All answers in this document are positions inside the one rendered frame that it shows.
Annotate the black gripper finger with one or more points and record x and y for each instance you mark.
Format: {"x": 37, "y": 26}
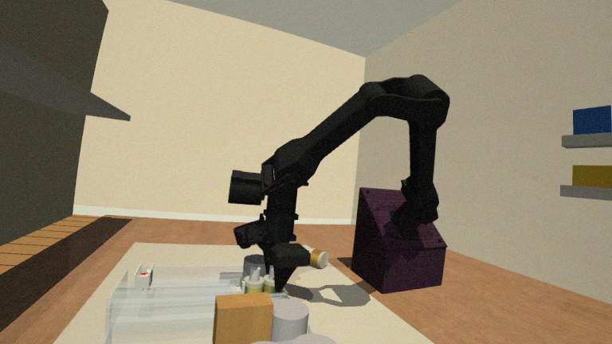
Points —
{"x": 281, "y": 276}
{"x": 266, "y": 249}

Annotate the orange-brown box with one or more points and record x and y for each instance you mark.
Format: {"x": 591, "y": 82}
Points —
{"x": 242, "y": 319}

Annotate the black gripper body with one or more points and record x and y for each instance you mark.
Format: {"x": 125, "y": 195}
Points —
{"x": 282, "y": 254}

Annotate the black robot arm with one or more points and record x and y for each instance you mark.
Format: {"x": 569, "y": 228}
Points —
{"x": 415, "y": 99}

